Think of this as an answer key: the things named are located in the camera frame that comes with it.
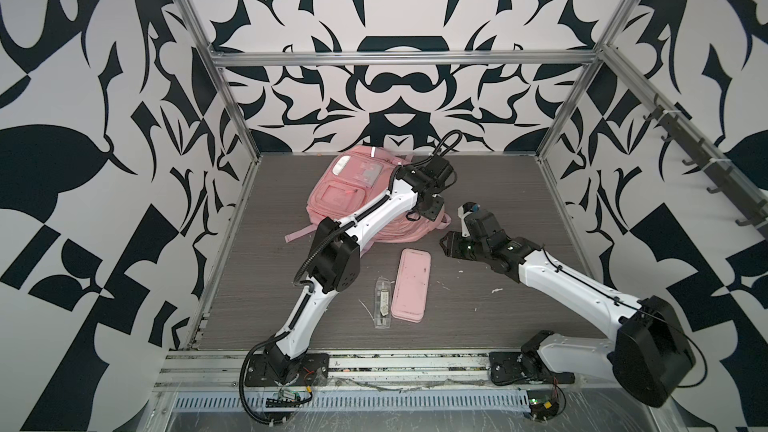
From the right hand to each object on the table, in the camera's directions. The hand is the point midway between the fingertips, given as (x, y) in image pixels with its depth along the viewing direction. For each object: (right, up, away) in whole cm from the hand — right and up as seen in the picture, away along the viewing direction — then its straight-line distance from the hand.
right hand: (445, 240), depth 84 cm
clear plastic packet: (-17, -17, -1) cm, 24 cm away
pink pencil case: (-9, -12, +1) cm, 16 cm away
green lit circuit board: (+20, -36, -13) cm, 43 cm away
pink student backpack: (-9, +2, +12) cm, 15 cm away
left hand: (-4, +11, +6) cm, 13 cm away
